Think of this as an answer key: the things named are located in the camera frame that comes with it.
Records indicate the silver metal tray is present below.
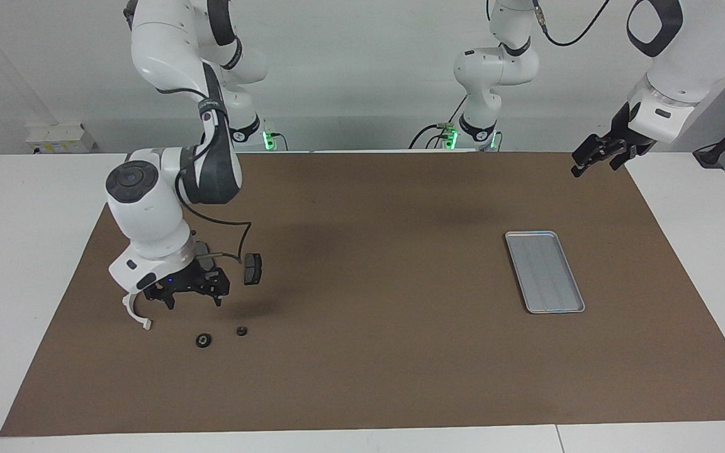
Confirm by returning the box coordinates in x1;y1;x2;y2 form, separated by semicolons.
504;230;587;315

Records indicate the dark grey brake pad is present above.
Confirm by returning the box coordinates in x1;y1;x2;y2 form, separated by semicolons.
243;252;264;286
195;241;217;272

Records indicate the brown table mat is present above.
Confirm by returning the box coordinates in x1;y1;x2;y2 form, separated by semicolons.
0;151;725;437

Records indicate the white box with yellow labels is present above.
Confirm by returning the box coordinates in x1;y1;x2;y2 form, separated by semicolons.
25;121;95;155

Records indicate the white curved plastic bracket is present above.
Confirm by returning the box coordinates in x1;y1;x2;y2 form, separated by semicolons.
121;292;153;332

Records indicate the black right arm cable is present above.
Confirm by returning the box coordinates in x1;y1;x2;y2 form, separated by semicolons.
174;145;253;260

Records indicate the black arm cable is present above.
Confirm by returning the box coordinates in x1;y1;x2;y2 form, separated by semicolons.
174;145;253;260
532;0;612;48

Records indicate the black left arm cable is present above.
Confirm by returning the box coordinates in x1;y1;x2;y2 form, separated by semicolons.
532;0;612;48

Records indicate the black base power cable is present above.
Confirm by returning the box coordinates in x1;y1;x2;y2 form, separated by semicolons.
408;94;469;150

